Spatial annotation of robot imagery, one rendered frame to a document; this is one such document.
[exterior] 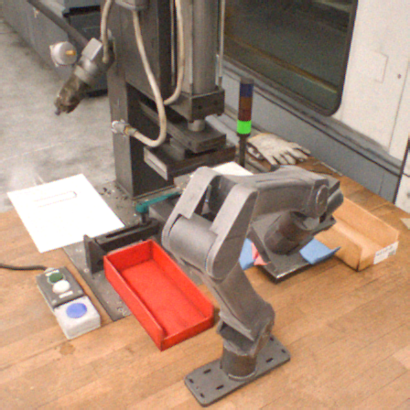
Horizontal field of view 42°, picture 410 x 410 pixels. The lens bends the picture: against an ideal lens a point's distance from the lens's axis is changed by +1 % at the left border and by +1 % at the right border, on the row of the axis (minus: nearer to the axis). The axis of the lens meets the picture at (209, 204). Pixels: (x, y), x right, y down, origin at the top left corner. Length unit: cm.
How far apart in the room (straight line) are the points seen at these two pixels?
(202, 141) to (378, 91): 65
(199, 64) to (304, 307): 54
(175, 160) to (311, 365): 49
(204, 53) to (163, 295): 50
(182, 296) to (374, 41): 89
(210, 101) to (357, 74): 65
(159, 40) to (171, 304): 53
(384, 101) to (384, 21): 21
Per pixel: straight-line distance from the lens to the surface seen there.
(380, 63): 160
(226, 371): 100
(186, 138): 115
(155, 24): 112
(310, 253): 125
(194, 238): 69
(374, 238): 136
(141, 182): 144
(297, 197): 83
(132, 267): 122
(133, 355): 105
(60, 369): 105
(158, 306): 113
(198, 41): 108
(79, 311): 109
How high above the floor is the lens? 169
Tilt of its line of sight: 33 degrees down
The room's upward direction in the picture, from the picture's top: 1 degrees clockwise
